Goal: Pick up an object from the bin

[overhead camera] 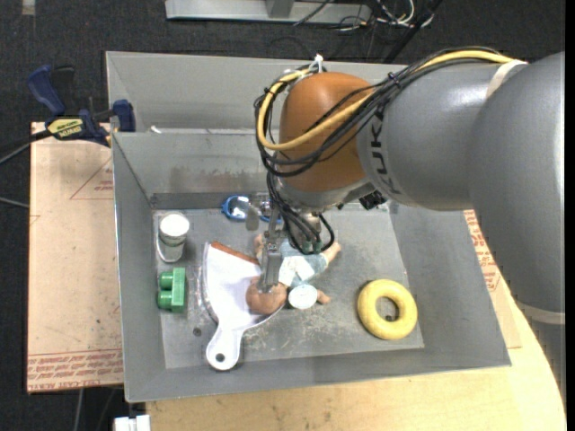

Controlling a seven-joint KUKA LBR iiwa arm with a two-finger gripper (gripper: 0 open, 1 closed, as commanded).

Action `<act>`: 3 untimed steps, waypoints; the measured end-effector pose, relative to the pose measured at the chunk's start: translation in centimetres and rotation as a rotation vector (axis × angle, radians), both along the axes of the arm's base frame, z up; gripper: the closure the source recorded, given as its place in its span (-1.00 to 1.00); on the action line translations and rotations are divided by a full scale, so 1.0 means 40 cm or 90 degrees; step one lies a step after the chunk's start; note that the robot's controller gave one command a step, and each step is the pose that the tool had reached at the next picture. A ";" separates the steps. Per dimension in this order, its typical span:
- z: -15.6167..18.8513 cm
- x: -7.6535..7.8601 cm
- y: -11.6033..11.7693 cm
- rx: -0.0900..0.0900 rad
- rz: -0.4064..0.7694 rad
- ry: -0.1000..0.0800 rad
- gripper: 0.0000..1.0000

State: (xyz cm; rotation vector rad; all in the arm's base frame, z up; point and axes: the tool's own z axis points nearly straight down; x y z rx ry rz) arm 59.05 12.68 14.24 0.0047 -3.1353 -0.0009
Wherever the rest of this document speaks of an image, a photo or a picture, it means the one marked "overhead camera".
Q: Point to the black cylinder on white bracket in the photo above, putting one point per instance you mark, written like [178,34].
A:
[372,200]

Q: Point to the white paddle cutting board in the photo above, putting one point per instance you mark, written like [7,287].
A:
[227,285]

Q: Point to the white round lid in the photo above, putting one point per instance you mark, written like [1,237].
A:
[303,296]

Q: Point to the grey metal bin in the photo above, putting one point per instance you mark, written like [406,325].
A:
[341,330]

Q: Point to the green toy brick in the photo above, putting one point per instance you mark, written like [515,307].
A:
[178,290]

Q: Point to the white paper cup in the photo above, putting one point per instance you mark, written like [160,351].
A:
[174,231]

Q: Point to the blue sunglasses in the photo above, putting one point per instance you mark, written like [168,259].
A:
[230,209]

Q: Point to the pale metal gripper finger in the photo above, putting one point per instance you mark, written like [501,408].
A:
[252,218]
[271,270]

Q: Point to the baby doll in blue clothes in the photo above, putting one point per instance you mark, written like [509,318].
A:
[266,302]

